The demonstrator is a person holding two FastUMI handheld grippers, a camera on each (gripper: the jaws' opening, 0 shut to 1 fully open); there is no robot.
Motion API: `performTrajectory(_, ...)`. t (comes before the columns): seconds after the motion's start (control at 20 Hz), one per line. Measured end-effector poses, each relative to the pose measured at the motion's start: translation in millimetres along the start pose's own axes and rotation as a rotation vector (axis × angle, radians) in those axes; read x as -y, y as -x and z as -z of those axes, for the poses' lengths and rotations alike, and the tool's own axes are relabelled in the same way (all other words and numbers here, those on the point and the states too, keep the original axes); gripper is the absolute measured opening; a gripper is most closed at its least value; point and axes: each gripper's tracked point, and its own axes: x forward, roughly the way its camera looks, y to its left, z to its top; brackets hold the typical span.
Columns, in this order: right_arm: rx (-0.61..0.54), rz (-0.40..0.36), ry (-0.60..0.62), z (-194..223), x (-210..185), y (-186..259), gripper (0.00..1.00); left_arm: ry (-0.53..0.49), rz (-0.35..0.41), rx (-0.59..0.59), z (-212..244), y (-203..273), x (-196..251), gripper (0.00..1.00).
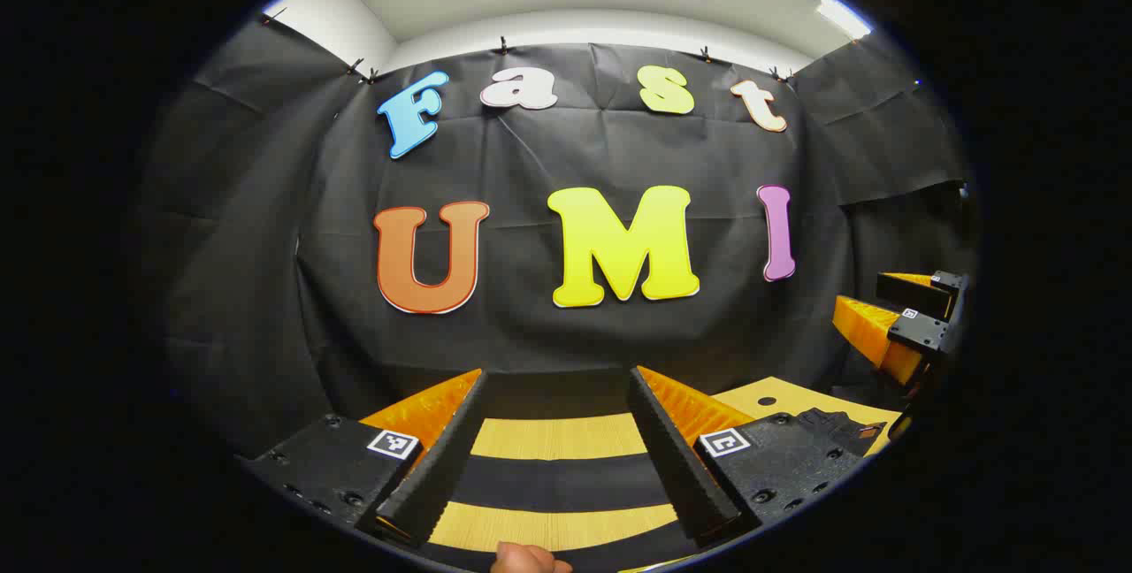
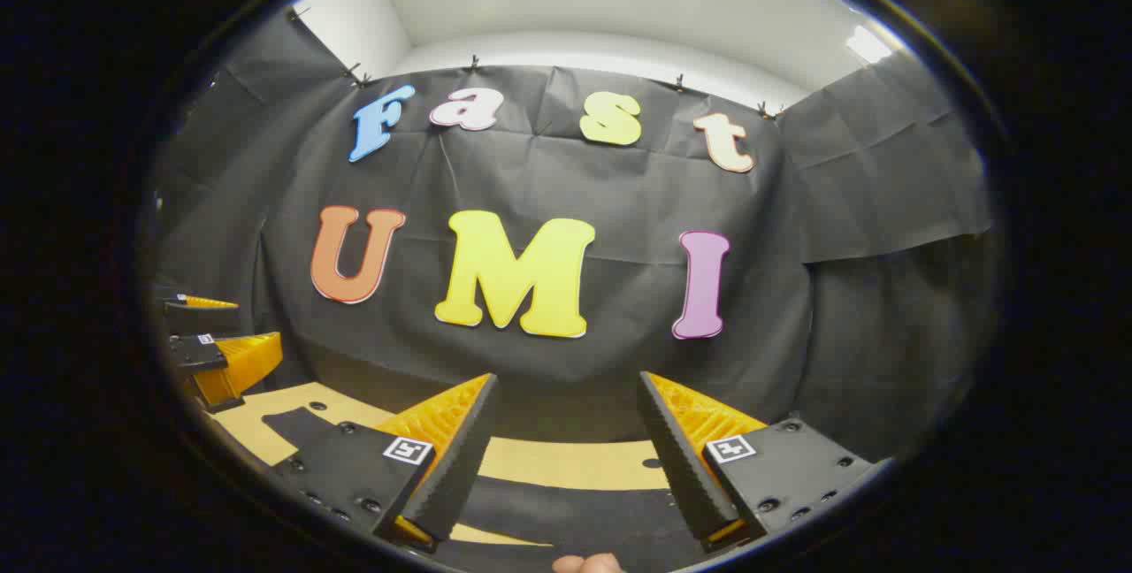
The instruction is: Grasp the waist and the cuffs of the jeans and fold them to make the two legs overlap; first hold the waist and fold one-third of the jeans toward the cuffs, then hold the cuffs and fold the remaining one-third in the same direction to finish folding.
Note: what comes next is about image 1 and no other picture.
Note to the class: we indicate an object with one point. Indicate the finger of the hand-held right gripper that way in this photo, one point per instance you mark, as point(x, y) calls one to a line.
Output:
point(915, 294)
point(871, 330)

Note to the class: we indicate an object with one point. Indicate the black jeans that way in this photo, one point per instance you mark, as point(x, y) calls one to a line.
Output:
point(566, 480)

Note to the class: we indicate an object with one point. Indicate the ceiling light panel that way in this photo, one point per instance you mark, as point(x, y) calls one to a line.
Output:
point(845, 18)

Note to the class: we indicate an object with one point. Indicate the black backdrop cloth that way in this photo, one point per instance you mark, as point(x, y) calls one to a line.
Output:
point(531, 157)

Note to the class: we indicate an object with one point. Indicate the row of black cloth clips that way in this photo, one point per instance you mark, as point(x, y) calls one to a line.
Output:
point(502, 46)

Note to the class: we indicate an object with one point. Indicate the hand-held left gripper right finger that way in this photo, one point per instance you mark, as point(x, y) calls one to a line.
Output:
point(676, 467)

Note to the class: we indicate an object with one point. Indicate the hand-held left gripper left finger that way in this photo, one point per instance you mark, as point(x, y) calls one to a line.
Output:
point(442, 458)

